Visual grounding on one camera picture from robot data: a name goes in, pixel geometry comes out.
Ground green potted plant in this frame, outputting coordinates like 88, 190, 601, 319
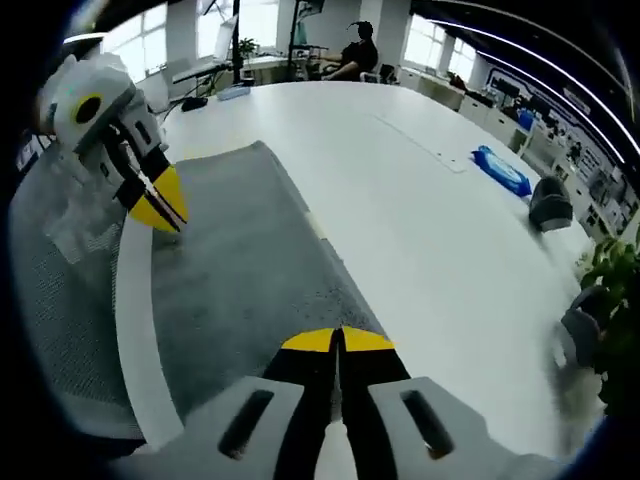
579, 234, 640, 419

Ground grey mesh office chair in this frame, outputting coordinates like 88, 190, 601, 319
8, 144, 149, 444

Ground white table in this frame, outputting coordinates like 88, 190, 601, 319
115, 79, 609, 459

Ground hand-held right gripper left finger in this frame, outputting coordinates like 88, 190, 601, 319
164, 326, 342, 480

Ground white desk monitor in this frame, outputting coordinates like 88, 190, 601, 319
213, 13, 240, 60

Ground blue wipes packet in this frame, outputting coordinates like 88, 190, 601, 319
469, 144, 533, 198

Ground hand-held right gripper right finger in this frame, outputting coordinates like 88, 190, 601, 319
337, 324, 554, 480

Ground grey towel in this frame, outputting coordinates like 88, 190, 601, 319
149, 139, 398, 424

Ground grey padded headrest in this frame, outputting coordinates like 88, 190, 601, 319
559, 285, 604, 369
528, 175, 575, 233

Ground white cabinet row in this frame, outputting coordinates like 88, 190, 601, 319
398, 66, 544, 157

